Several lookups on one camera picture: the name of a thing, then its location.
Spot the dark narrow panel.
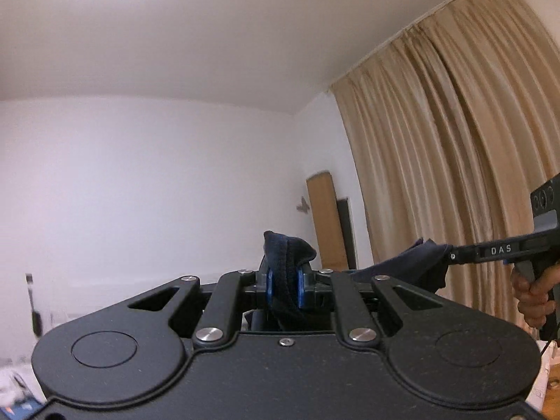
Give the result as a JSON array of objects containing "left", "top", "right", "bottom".
[{"left": 336, "top": 197, "right": 356, "bottom": 270}]

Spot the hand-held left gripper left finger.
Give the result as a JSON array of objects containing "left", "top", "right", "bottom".
[{"left": 128, "top": 268, "right": 274, "bottom": 345}]

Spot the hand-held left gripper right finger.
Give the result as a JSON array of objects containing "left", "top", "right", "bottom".
[{"left": 296, "top": 268, "right": 446, "bottom": 346}]

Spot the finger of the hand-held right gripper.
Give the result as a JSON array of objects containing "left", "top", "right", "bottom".
[{"left": 450, "top": 245, "right": 480, "bottom": 266}]

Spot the navy blue garment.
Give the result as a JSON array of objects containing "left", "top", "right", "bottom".
[{"left": 243, "top": 230, "right": 456, "bottom": 333}]

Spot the tall tan board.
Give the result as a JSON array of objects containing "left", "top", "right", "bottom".
[{"left": 306, "top": 174, "right": 349, "bottom": 272}]

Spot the black hanging tool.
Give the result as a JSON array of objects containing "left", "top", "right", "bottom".
[{"left": 25, "top": 273, "right": 43, "bottom": 338}]

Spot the person's right hand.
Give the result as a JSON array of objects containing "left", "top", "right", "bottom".
[{"left": 511, "top": 265, "right": 560, "bottom": 329}]

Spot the beige curtain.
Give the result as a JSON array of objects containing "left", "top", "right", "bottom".
[{"left": 330, "top": 0, "right": 560, "bottom": 331}]

